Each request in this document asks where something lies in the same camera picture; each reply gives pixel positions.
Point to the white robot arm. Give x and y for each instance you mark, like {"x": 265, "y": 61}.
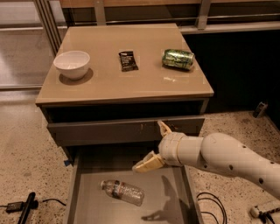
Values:
{"x": 217, "y": 153}

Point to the clear plastic water bottle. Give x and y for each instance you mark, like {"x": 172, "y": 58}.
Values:
{"x": 123, "y": 191}

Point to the green soda can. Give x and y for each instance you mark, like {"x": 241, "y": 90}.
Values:
{"x": 178, "y": 58}

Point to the metal railing frame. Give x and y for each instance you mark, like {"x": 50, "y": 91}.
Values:
{"x": 191, "y": 16}

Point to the small dark floor object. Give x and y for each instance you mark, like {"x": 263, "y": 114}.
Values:
{"x": 260, "y": 109}

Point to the grey top drawer front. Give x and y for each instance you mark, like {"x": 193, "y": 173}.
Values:
{"x": 121, "y": 131}

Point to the black snack bar wrapper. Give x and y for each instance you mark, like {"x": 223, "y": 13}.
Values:
{"x": 128, "y": 62}

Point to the white power strip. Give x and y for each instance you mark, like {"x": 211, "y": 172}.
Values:
{"x": 265, "y": 208}

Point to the blue tape piece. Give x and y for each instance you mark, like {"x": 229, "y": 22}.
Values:
{"x": 67, "y": 162}

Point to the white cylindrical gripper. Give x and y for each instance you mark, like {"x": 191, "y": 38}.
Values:
{"x": 170, "y": 149}

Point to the black power adapter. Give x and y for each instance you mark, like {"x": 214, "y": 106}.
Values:
{"x": 15, "y": 207}

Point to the white ceramic bowl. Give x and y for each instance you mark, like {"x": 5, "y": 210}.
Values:
{"x": 72, "y": 64}

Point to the open grey middle drawer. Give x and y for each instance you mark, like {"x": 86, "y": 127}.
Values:
{"x": 169, "y": 197}

